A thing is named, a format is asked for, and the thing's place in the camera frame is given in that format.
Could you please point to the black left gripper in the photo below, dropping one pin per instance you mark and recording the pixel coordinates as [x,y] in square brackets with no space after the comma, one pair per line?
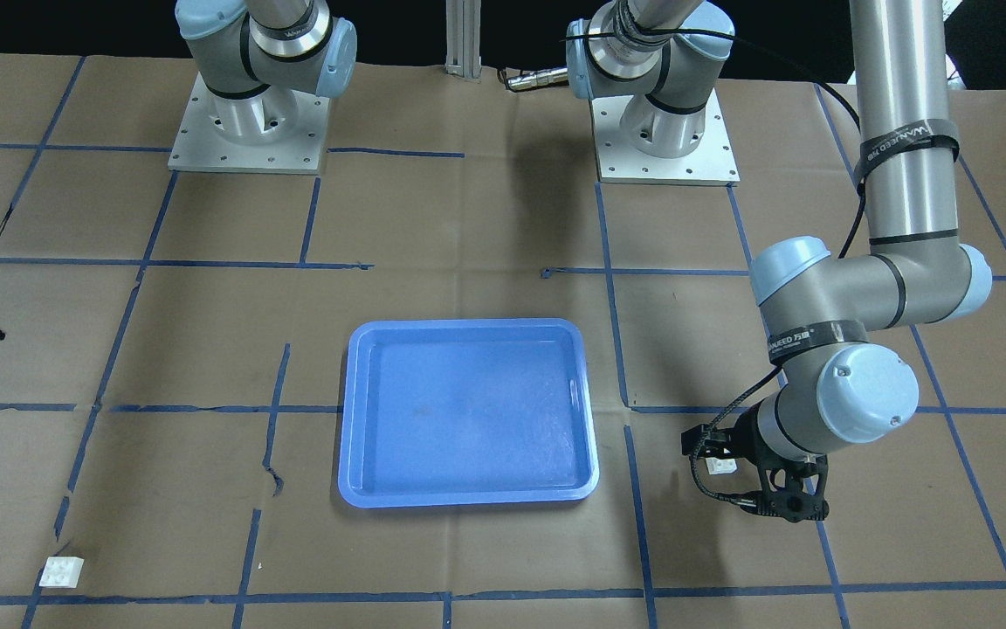
[748,446]

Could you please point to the white block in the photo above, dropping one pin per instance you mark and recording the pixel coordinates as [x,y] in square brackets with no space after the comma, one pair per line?
[61,572]
[719,466]

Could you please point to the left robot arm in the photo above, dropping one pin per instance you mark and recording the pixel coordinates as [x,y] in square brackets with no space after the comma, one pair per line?
[819,309]

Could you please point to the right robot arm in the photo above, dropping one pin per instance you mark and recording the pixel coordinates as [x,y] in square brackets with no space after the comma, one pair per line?
[256,57]

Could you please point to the blue plastic tray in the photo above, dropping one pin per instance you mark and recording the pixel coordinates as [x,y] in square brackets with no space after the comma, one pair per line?
[466,412]

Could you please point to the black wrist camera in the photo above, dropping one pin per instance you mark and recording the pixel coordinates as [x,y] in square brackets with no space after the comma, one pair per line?
[791,490]

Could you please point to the aluminium frame post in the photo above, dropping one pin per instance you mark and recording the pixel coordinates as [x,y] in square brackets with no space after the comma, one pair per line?
[462,20]

